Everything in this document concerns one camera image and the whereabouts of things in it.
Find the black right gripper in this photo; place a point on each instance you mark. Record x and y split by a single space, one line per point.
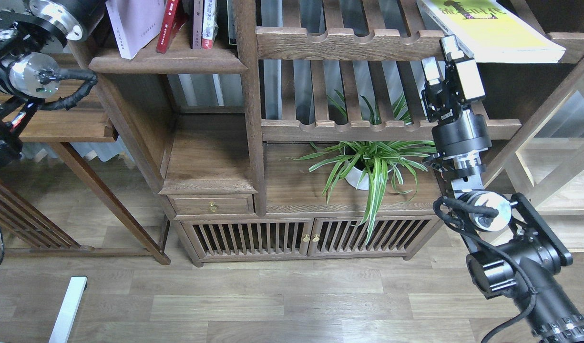
461 86

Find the red paperback book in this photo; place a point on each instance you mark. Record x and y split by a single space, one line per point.
174 18

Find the white paperback book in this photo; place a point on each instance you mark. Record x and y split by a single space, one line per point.
135 23

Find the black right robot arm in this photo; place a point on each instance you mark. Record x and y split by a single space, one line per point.
512 250

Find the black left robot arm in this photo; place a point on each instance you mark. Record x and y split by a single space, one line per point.
34 80

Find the yellow green paperback book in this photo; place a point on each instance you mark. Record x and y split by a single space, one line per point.
490 33

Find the green spider plant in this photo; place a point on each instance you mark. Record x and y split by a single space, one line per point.
391 163

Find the white plant pot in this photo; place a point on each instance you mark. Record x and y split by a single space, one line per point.
354 176

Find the dark wooden bookshelf cabinet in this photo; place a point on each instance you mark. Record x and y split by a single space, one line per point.
227 125

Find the dark green upright book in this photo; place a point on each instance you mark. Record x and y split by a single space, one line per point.
232 36

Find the red white upright book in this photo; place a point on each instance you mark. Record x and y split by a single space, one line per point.
209 24

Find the dark maroon upright book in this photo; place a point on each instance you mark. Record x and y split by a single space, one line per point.
197 23

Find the dark slatted wooden rack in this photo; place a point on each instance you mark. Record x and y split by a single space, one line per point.
44 237

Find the white metal leg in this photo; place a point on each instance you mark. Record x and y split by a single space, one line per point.
68 310

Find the light wooden shelf frame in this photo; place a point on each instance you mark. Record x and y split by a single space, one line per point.
545 158

